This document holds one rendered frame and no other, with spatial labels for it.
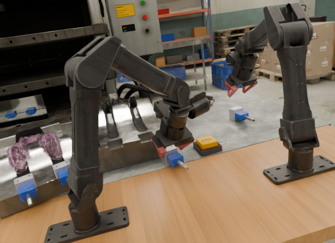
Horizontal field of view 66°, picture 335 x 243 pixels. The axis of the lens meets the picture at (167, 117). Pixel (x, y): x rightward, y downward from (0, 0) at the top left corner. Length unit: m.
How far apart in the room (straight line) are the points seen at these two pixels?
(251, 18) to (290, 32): 7.56
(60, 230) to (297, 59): 0.74
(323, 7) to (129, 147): 8.88
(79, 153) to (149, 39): 1.22
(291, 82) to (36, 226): 0.77
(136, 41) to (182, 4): 6.06
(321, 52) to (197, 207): 4.32
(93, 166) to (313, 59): 4.39
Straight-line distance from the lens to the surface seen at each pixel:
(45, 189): 0.88
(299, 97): 0.77
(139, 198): 0.77
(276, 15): 0.79
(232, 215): 0.68
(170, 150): 0.87
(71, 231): 0.73
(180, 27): 7.68
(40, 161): 0.99
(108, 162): 0.91
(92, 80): 0.56
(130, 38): 1.70
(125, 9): 1.70
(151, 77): 0.64
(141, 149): 0.91
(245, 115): 1.16
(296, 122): 0.78
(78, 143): 0.60
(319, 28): 4.75
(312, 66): 4.77
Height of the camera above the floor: 1.25
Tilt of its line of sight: 20 degrees down
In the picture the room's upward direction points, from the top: 8 degrees counter-clockwise
